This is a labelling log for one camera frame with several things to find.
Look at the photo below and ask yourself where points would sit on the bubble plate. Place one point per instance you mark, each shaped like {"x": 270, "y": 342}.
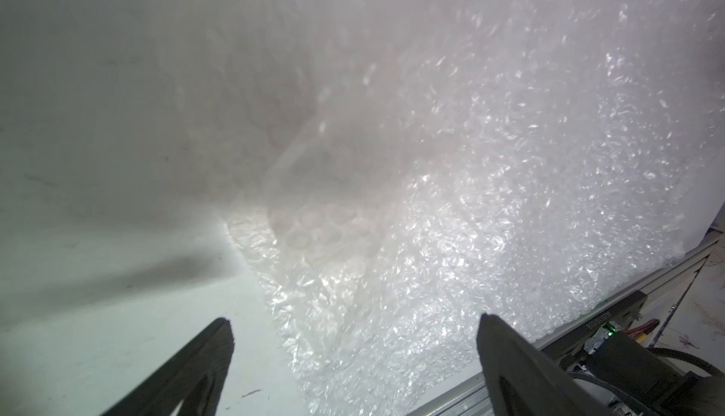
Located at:
{"x": 428, "y": 161}

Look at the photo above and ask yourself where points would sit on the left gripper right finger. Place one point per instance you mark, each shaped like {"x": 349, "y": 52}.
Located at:
{"x": 523, "y": 381}

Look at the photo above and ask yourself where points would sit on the aluminium front rail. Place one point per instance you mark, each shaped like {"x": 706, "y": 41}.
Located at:
{"x": 470, "y": 396}

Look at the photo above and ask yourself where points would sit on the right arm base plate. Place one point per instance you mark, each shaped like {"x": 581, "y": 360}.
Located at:
{"x": 619, "y": 316}

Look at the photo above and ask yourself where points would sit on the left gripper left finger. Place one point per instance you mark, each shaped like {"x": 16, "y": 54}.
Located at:
{"x": 190, "y": 383}

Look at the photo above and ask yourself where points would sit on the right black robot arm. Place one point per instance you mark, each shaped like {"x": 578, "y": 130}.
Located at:
{"x": 660, "y": 381}

